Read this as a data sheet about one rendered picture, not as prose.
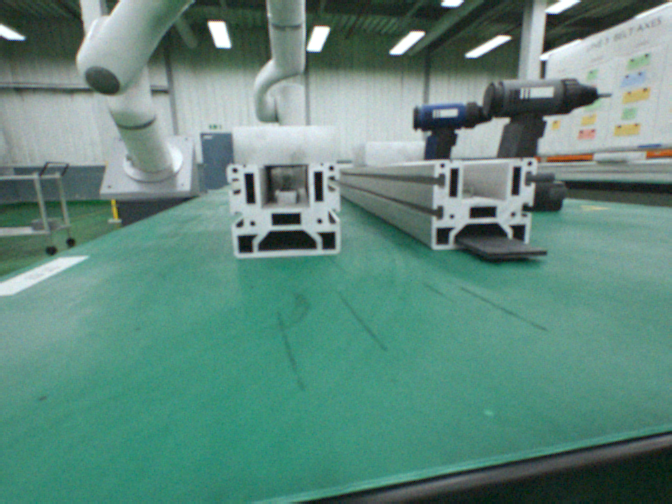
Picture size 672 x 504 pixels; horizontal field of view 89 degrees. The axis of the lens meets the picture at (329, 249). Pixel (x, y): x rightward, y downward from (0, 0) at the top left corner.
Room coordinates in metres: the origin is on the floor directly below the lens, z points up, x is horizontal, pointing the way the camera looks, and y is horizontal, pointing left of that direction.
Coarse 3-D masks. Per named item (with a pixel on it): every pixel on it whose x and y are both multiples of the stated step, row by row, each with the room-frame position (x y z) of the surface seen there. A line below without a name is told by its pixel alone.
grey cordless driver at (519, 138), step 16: (512, 80) 0.62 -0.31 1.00; (528, 80) 0.62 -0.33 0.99; (544, 80) 0.61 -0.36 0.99; (560, 80) 0.62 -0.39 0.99; (576, 80) 0.60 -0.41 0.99; (496, 96) 0.61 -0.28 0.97; (512, 96) 0.60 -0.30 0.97; (528, 96) 0.60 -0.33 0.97; (544, 96) 0.60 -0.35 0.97; (560, 96) 0.60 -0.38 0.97; (576, 96) 0.59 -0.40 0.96; (592, 96) 0.60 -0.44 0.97; (608, 96) 0.61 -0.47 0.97; (496, 112) 0.62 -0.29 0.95; (512, 112) 0.61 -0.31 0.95; (528, 112) 0.61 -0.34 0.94; (544, 112) 0.61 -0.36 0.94; (560, 112) 0.61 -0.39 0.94; (512, 128) 0.62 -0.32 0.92; (528, 128) 0.61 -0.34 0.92; (544, 128) 0.62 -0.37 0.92; (512, 144) 0.62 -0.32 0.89; (528, 144) 0.61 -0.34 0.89; (528, 176) 0.60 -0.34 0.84; (544, 176) 0.60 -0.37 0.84; (544, 192) 0.59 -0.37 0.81; (560, 192) 0.59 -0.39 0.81; (528, 208) 0.59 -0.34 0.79; (544, 208) 0.59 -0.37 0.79; (560, 208) 0.59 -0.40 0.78
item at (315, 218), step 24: (240, 168) 0.31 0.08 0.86; (264, 168) 0.37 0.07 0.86; (312, 168) 0.32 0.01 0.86; (336, 168) 0.32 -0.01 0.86; (240, 192) 0.35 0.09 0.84; (264, 192) 0.36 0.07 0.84; (288, 192) 0.36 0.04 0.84; (312, 192) 0.32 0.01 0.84; (336, 192) 0.32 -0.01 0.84; (264, 216) 0.32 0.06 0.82; (288, 216) 0.38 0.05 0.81; (312, 216) 0.32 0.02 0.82; (336, 216) 0.35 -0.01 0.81; (240, 240) 0.33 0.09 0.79; (264, 240) 0.37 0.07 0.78; (288, 240) 0.37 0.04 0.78; (312, 240) 0.36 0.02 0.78; (336, 240) 0.32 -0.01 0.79
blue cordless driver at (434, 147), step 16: (416, 112) 0.81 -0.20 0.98; (432, 112) 0.80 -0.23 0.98; (448, 112) 0.80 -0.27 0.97; (464, 112) 0.80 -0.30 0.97; (480, 112) 0.79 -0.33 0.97; (416, 128) 0.82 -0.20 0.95; (432, 128) 0.82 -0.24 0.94; (448, 128) 0.80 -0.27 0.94; (464, 128) 0.82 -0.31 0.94; (432, 144) 0.82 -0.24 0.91; (448, 144) 0.81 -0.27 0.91; (432, 160) 0.82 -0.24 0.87
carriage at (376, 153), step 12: (372, 144) 0.65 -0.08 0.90; (384, 144) 0.65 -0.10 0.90; (396, 144) 0.65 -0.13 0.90; (408, 144) 0.65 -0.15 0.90; (420, 144) 0.66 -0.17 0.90; (360, 156) 0.70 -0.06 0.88; (372, 156) 0.65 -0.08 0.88; (384, 156) 0.65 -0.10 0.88; (396, 156) 0.65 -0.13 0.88; (408, 156) 0.65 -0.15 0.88; (420, 156) 0.66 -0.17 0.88
